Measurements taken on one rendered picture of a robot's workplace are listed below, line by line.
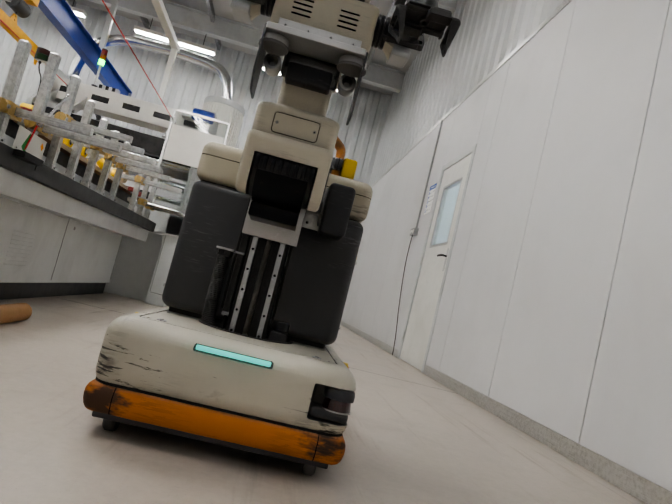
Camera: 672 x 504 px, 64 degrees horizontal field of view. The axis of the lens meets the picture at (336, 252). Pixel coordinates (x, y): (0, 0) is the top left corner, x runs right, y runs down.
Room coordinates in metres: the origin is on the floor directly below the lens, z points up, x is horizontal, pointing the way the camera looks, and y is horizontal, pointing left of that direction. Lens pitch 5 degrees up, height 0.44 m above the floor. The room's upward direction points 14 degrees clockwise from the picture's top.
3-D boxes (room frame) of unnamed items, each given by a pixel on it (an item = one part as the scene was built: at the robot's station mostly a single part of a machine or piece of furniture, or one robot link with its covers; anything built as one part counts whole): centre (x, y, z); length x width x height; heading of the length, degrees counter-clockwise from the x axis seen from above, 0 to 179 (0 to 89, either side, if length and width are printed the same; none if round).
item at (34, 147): (2.24, 1.35, 0.75); 0.26 x 0.01 x 0.10; 6
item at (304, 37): (1.33, 0.18, 0.99); 0.28 x 0.16 x 0.22; 95
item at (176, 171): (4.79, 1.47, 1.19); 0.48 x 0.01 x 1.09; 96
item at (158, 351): (1.62, 0.20, 0.16); 0.67 x 0.64 x 0.25; 5
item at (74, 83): (2.52, 1.40, 0.93); 0.04 x 0.04 x 0.48; 6
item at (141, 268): (5.09, 2.22, 0.95); 1.65 x 0.70 x 1.90; 96
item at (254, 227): (1.46, 0.13, 0.68); 0.28 x 0.27 x 0.25; 95
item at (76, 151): (2.77, 1.43, 0.89); 0.04 x 0.04 x 0.48; 6
